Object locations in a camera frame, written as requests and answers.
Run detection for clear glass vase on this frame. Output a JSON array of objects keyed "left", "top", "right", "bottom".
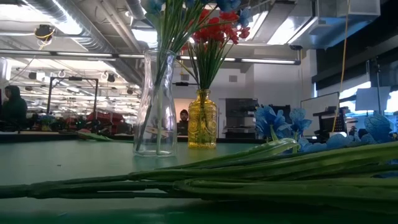
[{"left": 132, "top": 49, "right": 178, "bottom": 157}]

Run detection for red artificial flower bunch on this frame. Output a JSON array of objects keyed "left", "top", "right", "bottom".
[
  {"left": 198, "top": 11, "right": 251, "bottom": 91},
  {"left": 182, "top": 9, "right": 224, "bottom": 91}
]

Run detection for blue artificial flower bunch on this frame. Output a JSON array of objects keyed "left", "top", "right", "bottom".
[
  {"left": 0, "top": 105, "right": 398, "bottom": 215},
  {"left": 136, "top": 0, "right": 254, "bottom": 153}
]

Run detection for amber glass vase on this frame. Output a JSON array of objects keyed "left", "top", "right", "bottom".
[{"left": 187, "top": 89, "right": 218, "bottom": 149}]

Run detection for distant flower vase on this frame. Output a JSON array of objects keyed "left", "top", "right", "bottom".
[{"left": 39, "top": 114, "right": 55, "bottom": 132}]

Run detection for person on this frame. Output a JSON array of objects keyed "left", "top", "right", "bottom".
[
  {"left": 176, "top": 108, "right": 190, "bottom": 136},
  {"left": 0, "top": 85, "right": 28, "bottom": 131}
]

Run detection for black cabinet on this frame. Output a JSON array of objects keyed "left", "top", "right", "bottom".
[{"left": 224, "top": 98, "right": 259, "bottom": 139}]

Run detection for red storage bins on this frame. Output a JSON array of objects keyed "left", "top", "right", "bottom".
[{"left": 86, "top": 111, "right": 125, "bottom": 133}]

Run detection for whiteboard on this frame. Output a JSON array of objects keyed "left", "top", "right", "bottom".
[{"left": 300, "top": 91, "right": 340, "bottom": 138}]

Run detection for long ceiling light bar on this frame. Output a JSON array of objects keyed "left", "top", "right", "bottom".
[{"left": 0, "top": 49, "right": 302, "bottom": 66}]

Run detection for black equipment cart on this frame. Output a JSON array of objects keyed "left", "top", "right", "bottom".
[{"left": 312, "top": 106, "right": 358, "bottom": 141}]

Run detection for green table mat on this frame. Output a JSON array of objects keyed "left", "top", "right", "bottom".
[{"left": 0, "top": 139, "right": 398, "bottom": 224}]

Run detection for silver ventilation unit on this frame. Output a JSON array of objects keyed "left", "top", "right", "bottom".
[{"left": 287, "top": 0, "right": 382, "bottom": 50}]

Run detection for black hanging ceiling device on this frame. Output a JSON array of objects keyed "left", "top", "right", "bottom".
[{"left": 34, "top": 24, "right": 56, "bottom": 43}]

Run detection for white panel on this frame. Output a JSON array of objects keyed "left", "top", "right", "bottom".
[{"left": 355, "top": 86, "right": 392, "bottom": 112}]

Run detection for black metal rig frame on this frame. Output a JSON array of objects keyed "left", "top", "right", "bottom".
[{"left": 46, "top": 76, "right": 100, "bottom": 116}]

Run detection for silver ceiling duct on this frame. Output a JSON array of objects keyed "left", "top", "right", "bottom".
[{"left": 24, "top": 0, "right": 144, "bottom": 85}]

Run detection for yellow hanging cable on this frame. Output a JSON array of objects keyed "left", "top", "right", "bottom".
[{"left": 331, "top": 0, "right": 351, "bottom": 133}]

